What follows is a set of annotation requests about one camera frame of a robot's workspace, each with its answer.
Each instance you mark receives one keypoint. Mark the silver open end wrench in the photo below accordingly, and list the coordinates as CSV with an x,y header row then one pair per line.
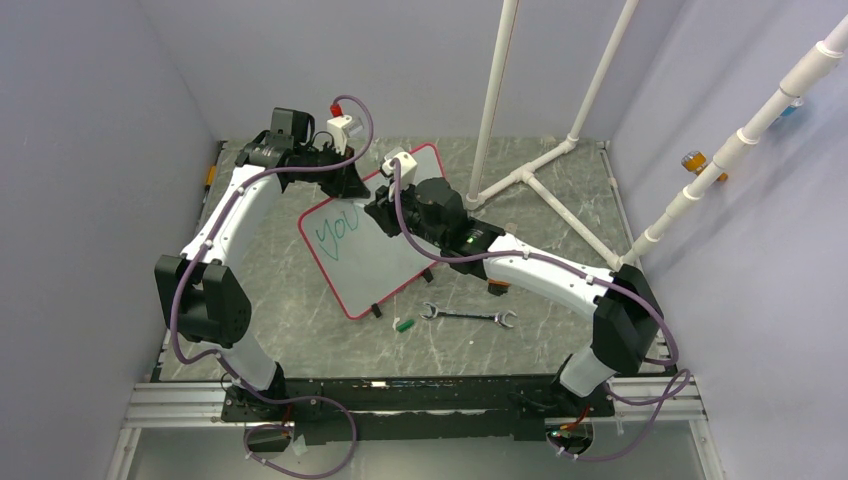
x,y
499,318

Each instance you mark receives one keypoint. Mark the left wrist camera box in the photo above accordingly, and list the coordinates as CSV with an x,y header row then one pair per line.
x,y
342,128

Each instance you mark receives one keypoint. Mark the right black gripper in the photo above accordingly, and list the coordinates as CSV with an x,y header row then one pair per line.
x,y
384,211

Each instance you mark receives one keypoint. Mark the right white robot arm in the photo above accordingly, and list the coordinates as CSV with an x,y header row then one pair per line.
x,y
620,304

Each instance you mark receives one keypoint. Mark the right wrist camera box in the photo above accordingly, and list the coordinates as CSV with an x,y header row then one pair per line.
x,y
399,167

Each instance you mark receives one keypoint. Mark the orange wall knob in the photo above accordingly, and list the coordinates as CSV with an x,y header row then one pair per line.
x,y
694,162

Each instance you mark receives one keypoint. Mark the green marker cap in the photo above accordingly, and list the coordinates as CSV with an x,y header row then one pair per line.
x,y
404,326

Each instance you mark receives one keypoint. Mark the white pvc pipe frame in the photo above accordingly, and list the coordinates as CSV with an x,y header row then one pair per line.
x,y
694,73

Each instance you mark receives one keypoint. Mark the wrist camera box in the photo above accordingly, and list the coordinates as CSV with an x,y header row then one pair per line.
x,y
399,167
342,128

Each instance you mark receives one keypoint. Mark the blue wall knob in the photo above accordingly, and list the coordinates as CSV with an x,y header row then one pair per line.
x,y
792,107

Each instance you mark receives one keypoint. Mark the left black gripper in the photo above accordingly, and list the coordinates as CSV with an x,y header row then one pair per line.
x,y
348,185

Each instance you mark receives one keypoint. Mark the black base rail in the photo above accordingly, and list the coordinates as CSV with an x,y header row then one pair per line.
x,y
521,407

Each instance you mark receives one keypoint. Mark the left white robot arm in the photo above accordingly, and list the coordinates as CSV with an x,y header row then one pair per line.
x,y
206,310

